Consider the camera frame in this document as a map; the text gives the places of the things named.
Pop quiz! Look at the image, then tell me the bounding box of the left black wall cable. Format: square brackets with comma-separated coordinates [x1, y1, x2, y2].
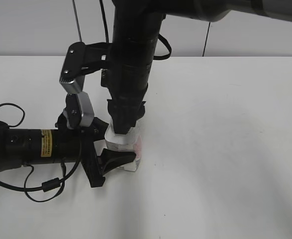
[71, 0, 83, 43]

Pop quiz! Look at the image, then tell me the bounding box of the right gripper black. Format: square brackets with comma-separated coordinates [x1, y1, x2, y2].
[107, 86, 148, 134]

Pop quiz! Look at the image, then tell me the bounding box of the white yogurt bottle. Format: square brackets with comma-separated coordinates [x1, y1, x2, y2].
[94, 124, 142, 172]

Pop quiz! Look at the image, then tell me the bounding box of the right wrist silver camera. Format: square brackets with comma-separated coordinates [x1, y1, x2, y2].
[59, 42, 86, 94]

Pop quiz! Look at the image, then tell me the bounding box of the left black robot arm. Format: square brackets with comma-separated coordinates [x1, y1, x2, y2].
[0, 116, 136, 188]

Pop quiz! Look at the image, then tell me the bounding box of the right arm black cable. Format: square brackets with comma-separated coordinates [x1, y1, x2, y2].
[98, 0, 173, 61]

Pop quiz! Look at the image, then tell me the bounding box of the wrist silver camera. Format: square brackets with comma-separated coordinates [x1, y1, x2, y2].
[63, 91, 95, 129]
[59, 42, 86, 94]

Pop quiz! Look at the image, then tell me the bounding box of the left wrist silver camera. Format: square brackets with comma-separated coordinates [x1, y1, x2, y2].
[63, 91, 95, 129]

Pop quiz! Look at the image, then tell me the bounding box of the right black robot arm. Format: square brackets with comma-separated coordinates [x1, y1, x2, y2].
[102, 0, 292, 134]

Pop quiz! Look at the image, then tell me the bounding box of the right black wall cable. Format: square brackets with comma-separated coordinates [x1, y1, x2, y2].
[201, 21, 212, 58]

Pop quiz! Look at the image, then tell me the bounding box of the black wall cable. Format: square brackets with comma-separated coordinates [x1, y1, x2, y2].
[71, 0, 83, 43]
[201, 21, 212, 58]

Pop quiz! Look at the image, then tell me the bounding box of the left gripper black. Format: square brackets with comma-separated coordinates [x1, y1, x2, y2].
[55, 114, 136, 188]

